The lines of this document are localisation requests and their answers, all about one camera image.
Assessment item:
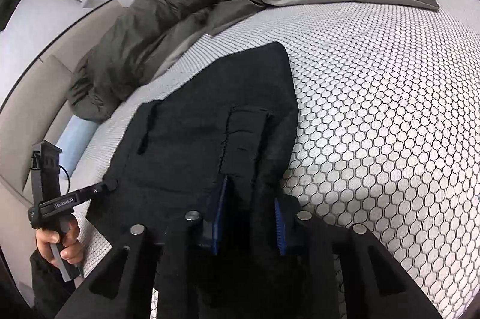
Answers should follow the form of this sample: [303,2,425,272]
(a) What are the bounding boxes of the black left sleeve forearm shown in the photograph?
[29,250,77,318]

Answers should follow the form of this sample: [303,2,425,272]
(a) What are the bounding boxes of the hexagon patterned white mattress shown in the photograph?
[71,0,479,318]

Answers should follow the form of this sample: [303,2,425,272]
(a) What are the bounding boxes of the person's left hand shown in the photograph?
[35,216,84,268]

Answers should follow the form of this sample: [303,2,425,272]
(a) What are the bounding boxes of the black pants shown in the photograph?
[87,42,298,243]

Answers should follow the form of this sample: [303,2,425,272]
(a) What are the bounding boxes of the beige upholstered headboard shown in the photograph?
[1,0,125,292]

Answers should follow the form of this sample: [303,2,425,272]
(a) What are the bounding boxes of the light blue pillow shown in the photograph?
[56,115,98,176]

